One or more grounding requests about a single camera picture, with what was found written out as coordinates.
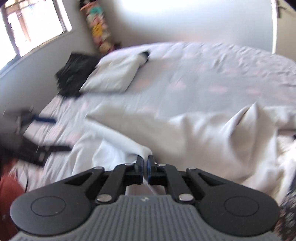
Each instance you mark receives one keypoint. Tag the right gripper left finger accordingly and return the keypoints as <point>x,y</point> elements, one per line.
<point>63,206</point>

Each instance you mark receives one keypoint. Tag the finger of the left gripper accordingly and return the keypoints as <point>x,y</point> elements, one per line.
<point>54,148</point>
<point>43,119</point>

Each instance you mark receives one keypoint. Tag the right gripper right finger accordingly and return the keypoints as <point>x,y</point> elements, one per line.
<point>224,205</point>

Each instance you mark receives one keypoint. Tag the white sweatshirt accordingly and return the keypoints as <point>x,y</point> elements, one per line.
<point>246,148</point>

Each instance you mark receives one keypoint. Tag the red fuzzy pants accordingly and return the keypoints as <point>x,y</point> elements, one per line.
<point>10,190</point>

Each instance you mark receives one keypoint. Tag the folded black garment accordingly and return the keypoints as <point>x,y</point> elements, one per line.
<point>74,73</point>

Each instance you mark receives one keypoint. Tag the dark floral garment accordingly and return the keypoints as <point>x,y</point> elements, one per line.
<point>285,227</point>

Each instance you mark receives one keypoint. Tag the folded grey garment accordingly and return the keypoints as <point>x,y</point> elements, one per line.
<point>116,75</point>

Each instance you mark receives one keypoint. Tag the plush toy hanging organizer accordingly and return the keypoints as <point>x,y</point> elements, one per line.
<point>97,24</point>

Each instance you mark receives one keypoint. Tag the grey pink-dotted bed sheet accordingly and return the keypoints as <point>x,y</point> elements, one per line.
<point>178,79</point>

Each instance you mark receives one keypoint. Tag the cream bedroom door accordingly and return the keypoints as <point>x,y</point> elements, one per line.
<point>283,16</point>

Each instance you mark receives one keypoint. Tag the window with frame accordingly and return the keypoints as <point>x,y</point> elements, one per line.
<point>28,25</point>

